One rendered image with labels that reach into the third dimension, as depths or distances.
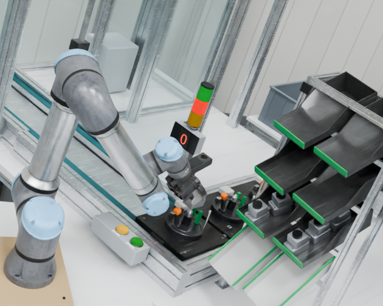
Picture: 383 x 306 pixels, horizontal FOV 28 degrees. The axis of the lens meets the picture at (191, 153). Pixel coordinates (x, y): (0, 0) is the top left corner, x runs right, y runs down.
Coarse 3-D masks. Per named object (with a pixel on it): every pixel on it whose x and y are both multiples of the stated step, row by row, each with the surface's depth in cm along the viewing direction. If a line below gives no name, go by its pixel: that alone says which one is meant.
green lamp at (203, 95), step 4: (200, 84) 260; (200, 88) 260; (204, 88) 258; (200, 92) 260; (204, 92) 259; (208, 92) 259; (212, 92) 260; (196, 96) 262; (200, 96) 260; (204, 96) 260; (208, 96) 260; (200, 100) 260; (204, 100) 260; (208, 100) 261
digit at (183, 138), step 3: (183, 129) 267; (180, 132) 268; (183, 132) 267; (186, 132) 266; (180, 135) 268; (183, 135) 267; (186, 135) 267; (189, 135) 266; (180, 138) 269; (183, 138) 268; (186, 138) 267; (189, 138) 266; (180, 141) 269; (183, 141) 268; (186, 141) 267; (183, 144) 268; (186, 144) 267; (186, 147) 267
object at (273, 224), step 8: (304, 184) 245; (264, 192) 239; (272, 192) 242; (288, 192) 243; (264, 200) 241; (240, 208) 236; (296, 208) 231; (240, 216) 235; (272, 216) 236; (280, 216) 235; (288, 216) 235; (296, 216) 233; (248, 224) 233; (264, 224) 233; (272, 224) 233; (280, 224) 230; (288, 224) 233; (256, 232) 231; (264, 232) 231; (272, 232) 230
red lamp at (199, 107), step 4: (196, 100) 261; (196, 104) 262; (200, 104) 261; (204, 104) 261; (208, 104) 263; (192, 108) 263; (196, 108) 262; (200, 108) 262; (204, 108) 262; (196, 112) 262; (200, 112) 262; (204, 112) 264
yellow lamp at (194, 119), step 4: (192, 112) 263; (188, 116) 266; (192, 116) 264; (196, 116) 263; (200, 116) 263; (188, 120) 265; (192, 120) 264; (196, 120) 264; (200, 120) 264; (192, 124) 265; (196, 124) 265; (200, 124) 266
